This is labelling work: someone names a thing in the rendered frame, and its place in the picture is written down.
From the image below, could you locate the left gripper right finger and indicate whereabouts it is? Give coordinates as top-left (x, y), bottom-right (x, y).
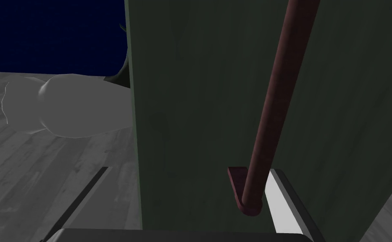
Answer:
top-left (264, 169), bottom-right (325, 242)

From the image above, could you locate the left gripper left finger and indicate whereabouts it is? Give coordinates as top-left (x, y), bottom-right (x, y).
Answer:
top-left (39, 166), bottom-right (113, 242)

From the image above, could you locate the dark green door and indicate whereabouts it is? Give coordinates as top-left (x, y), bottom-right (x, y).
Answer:
top-left (124, 0), bottom-right (392, 242)

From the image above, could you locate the red-brown bar handle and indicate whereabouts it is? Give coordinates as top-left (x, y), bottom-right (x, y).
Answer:
top-left (227, 0), bottom-right (321, 217)

